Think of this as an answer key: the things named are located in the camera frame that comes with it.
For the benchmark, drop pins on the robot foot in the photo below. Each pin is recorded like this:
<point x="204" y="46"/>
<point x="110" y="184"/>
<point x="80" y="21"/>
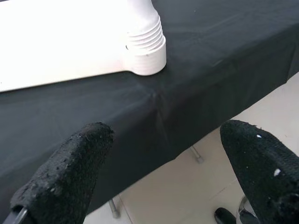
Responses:
<point x="224" y="215"/>
<point x="245" y="214"/>

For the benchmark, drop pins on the white plastic children table top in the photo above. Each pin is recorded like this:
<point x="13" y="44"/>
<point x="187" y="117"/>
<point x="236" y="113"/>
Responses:
<point x="58" y="42"/>

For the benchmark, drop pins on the black tablecloth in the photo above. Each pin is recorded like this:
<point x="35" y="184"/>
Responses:
<point x="210" y="58"/>

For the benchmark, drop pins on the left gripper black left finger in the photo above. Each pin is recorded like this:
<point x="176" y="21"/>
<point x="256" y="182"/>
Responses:
<point x="67" y="172"/>

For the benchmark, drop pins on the white plastic table leg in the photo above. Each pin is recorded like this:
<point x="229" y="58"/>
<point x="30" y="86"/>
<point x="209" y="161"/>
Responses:
<point x="144" y="23"/>

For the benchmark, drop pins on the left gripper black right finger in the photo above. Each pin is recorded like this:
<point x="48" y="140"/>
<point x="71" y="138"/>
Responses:
<point x="264" y="172"/>

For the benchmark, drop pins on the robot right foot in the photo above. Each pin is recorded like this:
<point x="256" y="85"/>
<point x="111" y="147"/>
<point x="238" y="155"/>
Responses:
<point x="245" y="214"/>

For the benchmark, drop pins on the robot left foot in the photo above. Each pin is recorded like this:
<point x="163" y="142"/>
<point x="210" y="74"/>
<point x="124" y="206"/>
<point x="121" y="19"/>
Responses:
<point x="224" y="215"/>

